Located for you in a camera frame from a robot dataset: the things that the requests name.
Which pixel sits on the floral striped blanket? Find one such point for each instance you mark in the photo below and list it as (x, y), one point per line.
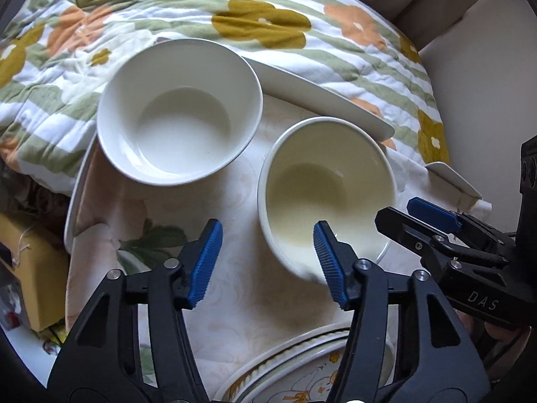
(176, 12)

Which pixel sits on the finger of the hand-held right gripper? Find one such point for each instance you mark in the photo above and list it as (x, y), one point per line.
(402, 226)
(432, 214)

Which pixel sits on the yellow box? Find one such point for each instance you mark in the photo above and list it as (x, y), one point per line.
(37, 268)

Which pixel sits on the cream ceramic bowl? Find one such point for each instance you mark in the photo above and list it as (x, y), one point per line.
(319, 184)

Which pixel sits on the brown curtain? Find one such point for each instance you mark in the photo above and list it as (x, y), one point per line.
(419, 0)

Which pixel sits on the person's right hand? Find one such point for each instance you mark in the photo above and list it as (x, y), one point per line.
(497, 336)

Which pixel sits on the white ceramic bowl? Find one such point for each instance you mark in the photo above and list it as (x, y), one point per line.
(180, 126)

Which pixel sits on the duck print plate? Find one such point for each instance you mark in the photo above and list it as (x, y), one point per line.
(293, 373)

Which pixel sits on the white floral tray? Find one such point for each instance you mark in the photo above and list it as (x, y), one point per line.
(239, 222)

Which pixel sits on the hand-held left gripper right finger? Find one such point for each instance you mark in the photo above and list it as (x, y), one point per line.
(329, 260)

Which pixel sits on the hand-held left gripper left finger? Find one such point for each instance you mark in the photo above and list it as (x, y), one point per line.
(205, 260)

